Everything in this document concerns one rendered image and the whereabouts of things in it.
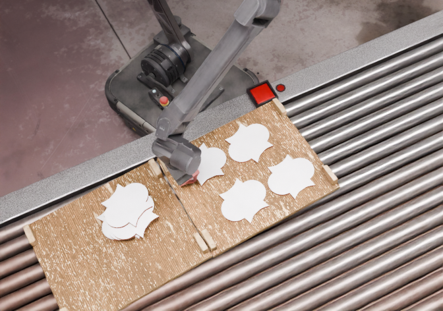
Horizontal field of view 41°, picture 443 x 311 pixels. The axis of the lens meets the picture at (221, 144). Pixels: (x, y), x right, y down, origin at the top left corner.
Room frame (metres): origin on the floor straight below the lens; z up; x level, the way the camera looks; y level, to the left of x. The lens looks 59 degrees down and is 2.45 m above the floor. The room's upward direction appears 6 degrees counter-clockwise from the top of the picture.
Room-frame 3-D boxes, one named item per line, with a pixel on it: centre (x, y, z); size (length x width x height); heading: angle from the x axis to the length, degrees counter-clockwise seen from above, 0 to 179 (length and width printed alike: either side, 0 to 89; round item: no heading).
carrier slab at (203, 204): (0.80, -0.06, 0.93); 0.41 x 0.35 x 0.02; 114
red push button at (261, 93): (1.08, -0.15, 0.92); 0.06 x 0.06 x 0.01; 20
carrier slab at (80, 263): (0.64, 0.32, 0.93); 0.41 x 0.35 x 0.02; 115
